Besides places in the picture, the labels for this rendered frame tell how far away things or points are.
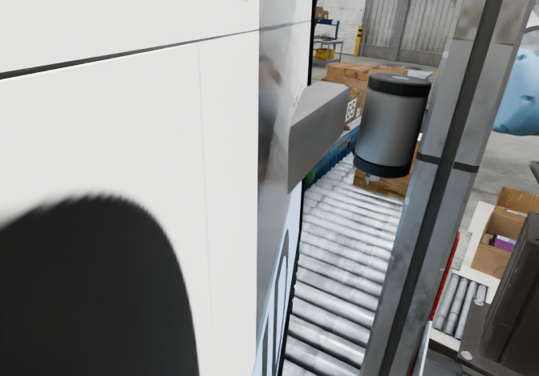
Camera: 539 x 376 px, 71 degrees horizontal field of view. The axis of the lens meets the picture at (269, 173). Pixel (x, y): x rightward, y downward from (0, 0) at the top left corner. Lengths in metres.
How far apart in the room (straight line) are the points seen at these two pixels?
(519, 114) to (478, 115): 0.47
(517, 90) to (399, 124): 0.47
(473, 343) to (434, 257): 0.81
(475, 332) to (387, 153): 0.90
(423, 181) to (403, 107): 0.05
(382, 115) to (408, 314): 0.16
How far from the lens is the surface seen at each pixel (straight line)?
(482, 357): 1.09
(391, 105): 0.28
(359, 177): 1.77
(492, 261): 1.39
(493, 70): 0.27
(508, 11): 0.27
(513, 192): 1.93
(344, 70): 8.95
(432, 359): 0.54
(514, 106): 0.75
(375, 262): 1.29
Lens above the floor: 1.45
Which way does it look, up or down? 23 degrees down
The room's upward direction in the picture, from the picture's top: 6 degrees clockwise
